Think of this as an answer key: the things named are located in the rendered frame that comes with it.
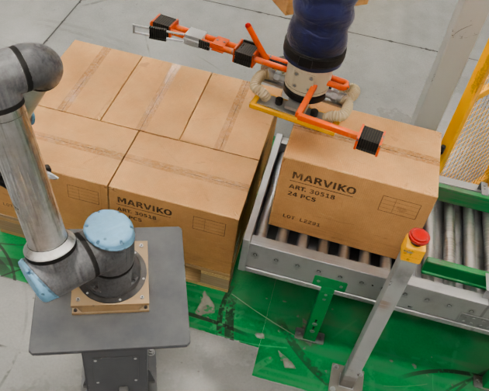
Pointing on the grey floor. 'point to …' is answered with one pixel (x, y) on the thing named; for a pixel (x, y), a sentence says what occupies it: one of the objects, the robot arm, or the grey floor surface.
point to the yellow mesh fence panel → (476, 89)
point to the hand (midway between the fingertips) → (58, 196)
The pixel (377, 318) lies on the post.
